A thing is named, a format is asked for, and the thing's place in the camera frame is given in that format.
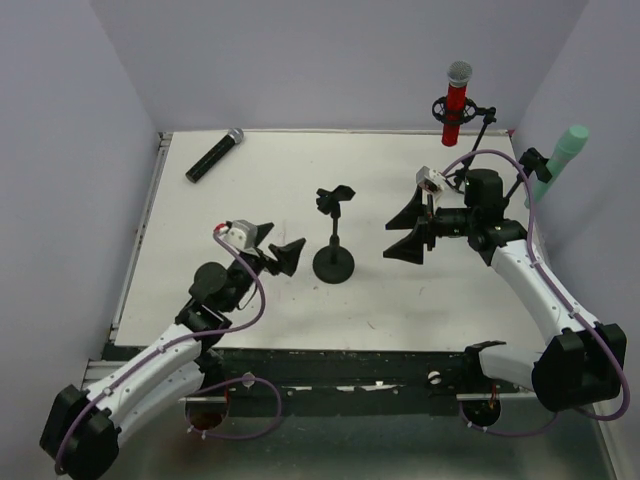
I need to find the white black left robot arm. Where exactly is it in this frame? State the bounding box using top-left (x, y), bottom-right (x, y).
top-left (39, 220), bottom-right (306, 479)

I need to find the black round-base stand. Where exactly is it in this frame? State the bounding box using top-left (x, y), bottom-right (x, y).
top-left (312, 185), bottom-right (355, 285)
top-left (504, 147), bottom-right (553, 207)

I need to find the teal microphone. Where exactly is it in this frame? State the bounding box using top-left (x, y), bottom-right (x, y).
top-left (532, 124), bottom-right (590, 203)

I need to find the red glitter microphone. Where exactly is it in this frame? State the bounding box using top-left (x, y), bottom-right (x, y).
top-left (442, 61), bottom-right (473, 147)

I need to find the black tripod shock-mount stand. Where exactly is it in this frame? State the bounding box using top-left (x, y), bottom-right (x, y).
top-left (430, 94), bottom-right (499, 194)

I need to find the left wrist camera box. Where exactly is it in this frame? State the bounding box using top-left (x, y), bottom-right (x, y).
top-left (214, 220), bottom-right (258, 251)

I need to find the black front mounting rail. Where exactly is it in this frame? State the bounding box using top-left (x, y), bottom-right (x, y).
top-left (102, 344), bottom-right (521, 416)

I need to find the black glitter microphone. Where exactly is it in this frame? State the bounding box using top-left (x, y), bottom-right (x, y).
top-left (185, 128), bottom-right (244, 184)

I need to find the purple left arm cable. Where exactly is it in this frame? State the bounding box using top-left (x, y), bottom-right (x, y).
top-left (53, 229), bottom-right (284, 474)

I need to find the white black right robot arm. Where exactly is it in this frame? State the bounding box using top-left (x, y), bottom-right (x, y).
top-left (383, 167), bottom-right (626, 412)

